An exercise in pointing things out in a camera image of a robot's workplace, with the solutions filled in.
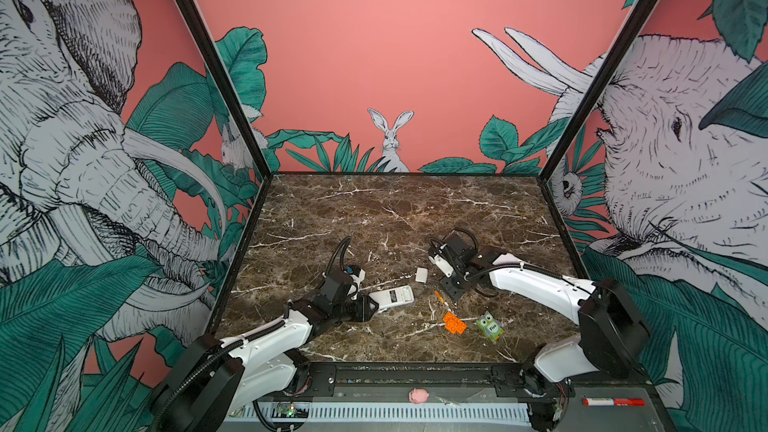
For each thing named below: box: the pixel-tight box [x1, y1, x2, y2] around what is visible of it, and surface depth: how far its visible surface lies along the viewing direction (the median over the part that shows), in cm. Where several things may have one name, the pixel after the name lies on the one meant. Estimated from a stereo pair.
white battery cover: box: [415, 267, 428, 284], surface depth 95 cm
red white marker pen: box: [582, 397, 647, 407], surface depth 72 cm
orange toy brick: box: [442, 311, 468, 335], surface depth 85 cm
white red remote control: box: [369, 285, 415, 309], surface depth 89 cm
